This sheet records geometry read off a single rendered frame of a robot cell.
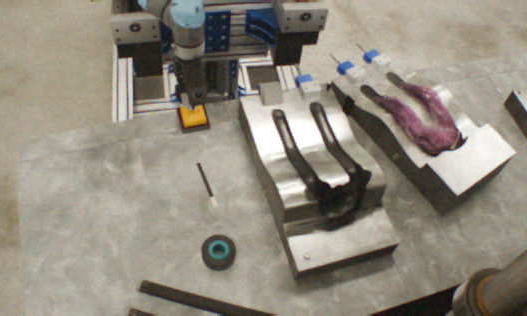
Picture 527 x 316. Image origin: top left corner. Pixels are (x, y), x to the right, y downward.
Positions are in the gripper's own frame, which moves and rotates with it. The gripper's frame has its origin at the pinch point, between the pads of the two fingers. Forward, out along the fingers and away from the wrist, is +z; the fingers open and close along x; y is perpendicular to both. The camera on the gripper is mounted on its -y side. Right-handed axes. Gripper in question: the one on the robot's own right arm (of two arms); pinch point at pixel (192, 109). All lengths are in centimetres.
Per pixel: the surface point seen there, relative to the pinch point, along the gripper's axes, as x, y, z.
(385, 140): -49, -22, 1
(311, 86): -31.8, -4.9, -6.8
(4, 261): 81, 10, 85
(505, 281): -24, -78, -52
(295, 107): -26.1, -8.9, -4.1
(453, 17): -190, 109, 85
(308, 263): -15, -51, -1
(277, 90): -22.0, -4.8, -7.4
